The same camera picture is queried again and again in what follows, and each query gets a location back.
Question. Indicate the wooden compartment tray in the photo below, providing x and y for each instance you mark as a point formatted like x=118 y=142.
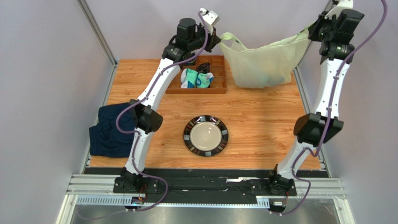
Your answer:
x=217 y=86

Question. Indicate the black item in tray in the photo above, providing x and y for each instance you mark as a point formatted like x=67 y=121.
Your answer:
x=204 y=68

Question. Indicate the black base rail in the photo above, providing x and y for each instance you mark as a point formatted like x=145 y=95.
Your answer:
x=204 y=186

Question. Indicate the black rimmed ceramic plate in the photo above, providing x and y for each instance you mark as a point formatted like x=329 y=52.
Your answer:
x=206 y=135

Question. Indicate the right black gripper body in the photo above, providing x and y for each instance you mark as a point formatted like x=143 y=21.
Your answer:
x=315 y=27

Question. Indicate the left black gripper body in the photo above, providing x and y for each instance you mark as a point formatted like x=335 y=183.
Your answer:
x=210 y=39

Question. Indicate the dark blue cloth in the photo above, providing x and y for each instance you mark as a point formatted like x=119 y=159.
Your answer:
x=105 y=139

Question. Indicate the pale green plastic bag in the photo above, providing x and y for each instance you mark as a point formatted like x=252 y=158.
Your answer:
x=266 y=66

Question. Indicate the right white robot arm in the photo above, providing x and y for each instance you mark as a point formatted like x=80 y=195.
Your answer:
x=334 y=31

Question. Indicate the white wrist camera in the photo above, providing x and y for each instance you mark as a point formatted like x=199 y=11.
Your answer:
x=341 y=5
x=209 y=16

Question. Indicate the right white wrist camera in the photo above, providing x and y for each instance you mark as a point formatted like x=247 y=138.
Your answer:
x=341 y=5

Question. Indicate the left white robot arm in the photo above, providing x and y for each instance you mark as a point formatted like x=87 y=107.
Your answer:
x=189 y=37

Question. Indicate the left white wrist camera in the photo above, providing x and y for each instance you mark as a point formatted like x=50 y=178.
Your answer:
x=209 y=16

